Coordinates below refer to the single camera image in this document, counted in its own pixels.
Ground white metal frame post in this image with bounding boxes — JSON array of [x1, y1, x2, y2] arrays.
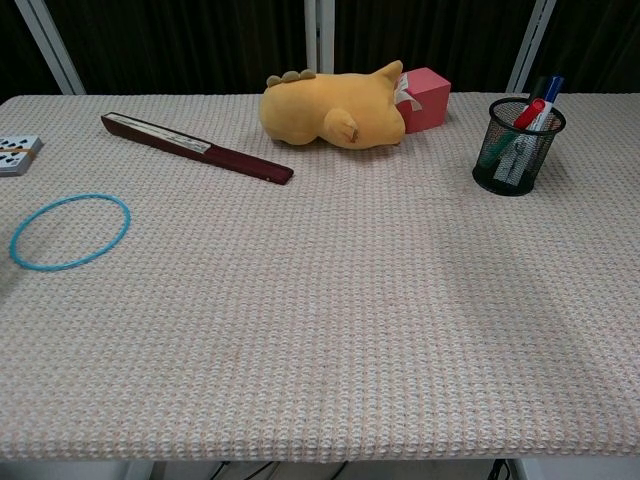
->
[[506, 0, 558, 95], [304, 0, 336, 75], [14, 0, 87, 96]]

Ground pink cube box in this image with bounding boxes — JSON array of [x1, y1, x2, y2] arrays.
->
[[396, 67, 453, 135]]

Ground yellow plush toy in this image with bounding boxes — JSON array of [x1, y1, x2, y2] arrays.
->
[[258, 60, 407, 151]]

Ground light blue rubber ring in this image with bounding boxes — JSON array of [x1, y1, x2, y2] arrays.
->
[[9, 193, 132, 273]]

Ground banded playing card deck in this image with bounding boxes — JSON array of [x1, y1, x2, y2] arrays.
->
[[0, 135, 45, 178]]

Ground black pen cup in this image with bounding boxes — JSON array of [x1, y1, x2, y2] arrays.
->
[[472, 96, 567, 197]]

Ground dark red folded fan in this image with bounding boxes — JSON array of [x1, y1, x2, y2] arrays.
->
[[100, 112, 295, 187]]

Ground beige woven tablecloth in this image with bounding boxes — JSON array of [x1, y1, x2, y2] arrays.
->
[[0, 91, 640, 462]]

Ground blue-capped white marker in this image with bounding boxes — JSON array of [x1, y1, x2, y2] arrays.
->
[[541, 75, 566, 132]]

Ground black curtain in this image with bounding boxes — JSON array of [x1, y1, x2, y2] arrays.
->
[[0, 0, 640, 102]]

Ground white markers with dark caps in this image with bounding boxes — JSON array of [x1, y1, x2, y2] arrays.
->
[[529, 76, 551, 105]]

